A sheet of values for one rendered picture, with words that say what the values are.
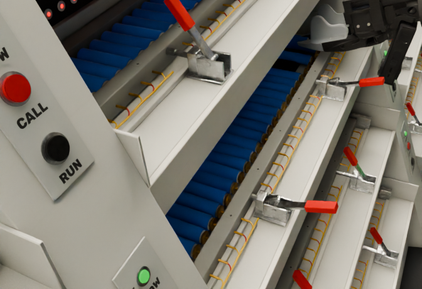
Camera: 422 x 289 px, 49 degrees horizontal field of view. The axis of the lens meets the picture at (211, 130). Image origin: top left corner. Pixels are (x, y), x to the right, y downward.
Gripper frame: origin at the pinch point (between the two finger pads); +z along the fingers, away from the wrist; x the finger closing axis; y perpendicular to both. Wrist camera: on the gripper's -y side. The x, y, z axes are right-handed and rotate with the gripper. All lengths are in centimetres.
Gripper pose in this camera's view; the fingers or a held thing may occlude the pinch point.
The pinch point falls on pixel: (308, 43)
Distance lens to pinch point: 83.3
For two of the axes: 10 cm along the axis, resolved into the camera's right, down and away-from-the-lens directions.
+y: -3.8, -8.0, -4.6
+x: -4.2, 5.9, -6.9
